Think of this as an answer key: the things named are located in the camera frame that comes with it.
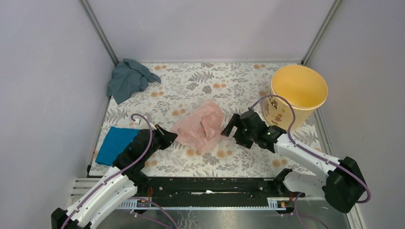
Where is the blue folded cloth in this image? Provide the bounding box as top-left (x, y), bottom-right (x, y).
top-left (95, 126), bottom-right (139, 166)

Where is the pink plastic trash bag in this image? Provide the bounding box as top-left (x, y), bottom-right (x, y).
top-left (170, 99), bottom-right (224, 154)

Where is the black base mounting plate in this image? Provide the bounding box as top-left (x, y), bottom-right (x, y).
top-left (135, 177), bottom-right (291, 208)

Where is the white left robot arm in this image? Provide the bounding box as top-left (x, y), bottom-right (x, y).
top-left (51, 125), bottom-right (178, 229)

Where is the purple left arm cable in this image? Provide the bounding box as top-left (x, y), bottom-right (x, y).
top-left (60, 113), bottom-right (154, 229)

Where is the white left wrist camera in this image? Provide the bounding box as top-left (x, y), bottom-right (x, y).
top-left (132, 118), bottom-right (156, 130)

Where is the grey crumpled cloth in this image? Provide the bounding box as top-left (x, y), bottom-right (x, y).
top-left (106, 58), bottom-right (161, 104)

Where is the yellow trash bin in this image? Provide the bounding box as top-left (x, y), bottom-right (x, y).
top-left (261, 65), bottom-right (328, 130)

